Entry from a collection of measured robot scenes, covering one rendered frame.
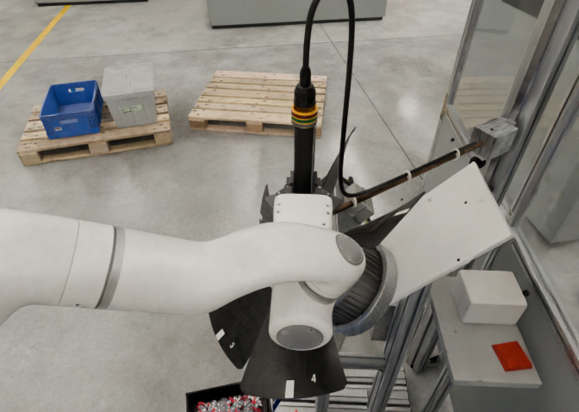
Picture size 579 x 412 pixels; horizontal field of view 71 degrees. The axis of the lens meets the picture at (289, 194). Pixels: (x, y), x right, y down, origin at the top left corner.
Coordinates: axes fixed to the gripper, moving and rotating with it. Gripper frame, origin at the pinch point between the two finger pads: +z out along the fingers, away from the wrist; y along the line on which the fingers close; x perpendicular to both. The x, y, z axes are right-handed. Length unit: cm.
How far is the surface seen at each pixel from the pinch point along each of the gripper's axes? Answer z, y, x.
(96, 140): 215, -170, -136
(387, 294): 0.7, 21.4, -35.4
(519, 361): -2, 62, -61
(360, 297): -0.3, 14.8, -35.7
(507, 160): 37, 58, -20
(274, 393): -24.7, -4.7, -33.7
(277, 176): 191, -20, -151
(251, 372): -20.2, -9.9, -35.0
